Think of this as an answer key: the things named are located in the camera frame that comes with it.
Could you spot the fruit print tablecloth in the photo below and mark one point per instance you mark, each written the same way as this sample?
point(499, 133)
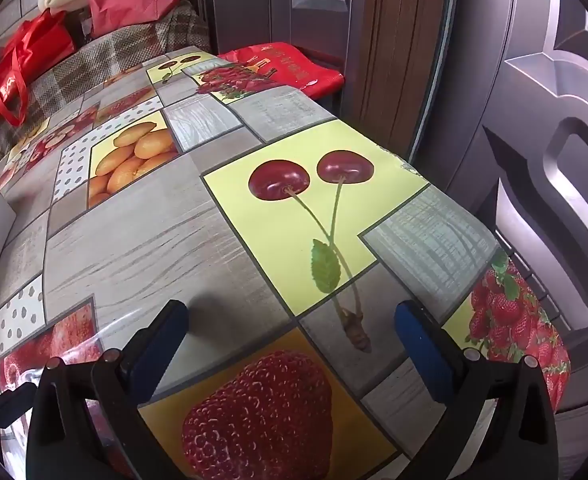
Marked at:
point(148, 240)

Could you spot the red printed bag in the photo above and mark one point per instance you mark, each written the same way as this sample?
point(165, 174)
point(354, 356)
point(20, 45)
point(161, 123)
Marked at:
point(294, 62)

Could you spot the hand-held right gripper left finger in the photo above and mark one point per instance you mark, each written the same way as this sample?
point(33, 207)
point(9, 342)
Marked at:
point(158, 347)

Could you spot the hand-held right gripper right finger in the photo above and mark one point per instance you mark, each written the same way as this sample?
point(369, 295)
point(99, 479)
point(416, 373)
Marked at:
point(424, 355)

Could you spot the grey metal door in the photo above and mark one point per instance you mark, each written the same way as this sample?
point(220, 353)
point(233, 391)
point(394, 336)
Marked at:
point(274, 0)
point(549, 110)

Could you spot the brown wooden door frame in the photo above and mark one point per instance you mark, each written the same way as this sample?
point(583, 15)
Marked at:
point(399, 35)

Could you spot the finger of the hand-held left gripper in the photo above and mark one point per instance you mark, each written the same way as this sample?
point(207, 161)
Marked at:
point(8, 405)

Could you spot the plaid cloth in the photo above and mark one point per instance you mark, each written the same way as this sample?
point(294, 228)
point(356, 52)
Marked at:
point(123, 45)

